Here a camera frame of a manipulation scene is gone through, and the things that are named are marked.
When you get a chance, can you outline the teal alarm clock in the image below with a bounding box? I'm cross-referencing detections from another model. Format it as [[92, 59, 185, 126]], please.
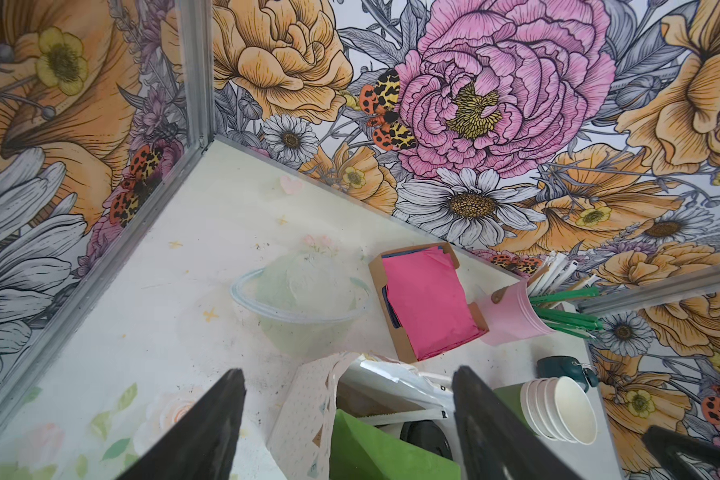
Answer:
[[536, 355, 600, 391]]

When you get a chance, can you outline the white floral gift bag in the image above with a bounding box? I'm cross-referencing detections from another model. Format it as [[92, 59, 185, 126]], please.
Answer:
[[267, 352, 455, 479]]

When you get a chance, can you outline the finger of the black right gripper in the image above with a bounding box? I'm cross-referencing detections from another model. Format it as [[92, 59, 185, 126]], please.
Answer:
[[642, 426, 720, 480]]

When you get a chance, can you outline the pink cup holder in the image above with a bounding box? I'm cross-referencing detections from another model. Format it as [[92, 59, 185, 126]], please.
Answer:
[[476, 280, 554, 346]]

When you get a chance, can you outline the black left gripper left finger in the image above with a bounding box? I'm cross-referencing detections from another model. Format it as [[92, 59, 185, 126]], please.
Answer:
[[119, 369, 246, 480]]

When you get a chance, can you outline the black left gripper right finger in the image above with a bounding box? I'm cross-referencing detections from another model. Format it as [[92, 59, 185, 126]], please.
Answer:
[[452, 366, 578, 480]]

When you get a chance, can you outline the stack of paper cups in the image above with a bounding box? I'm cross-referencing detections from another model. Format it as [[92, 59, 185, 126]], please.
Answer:
[[493, 377, 598, 445]]

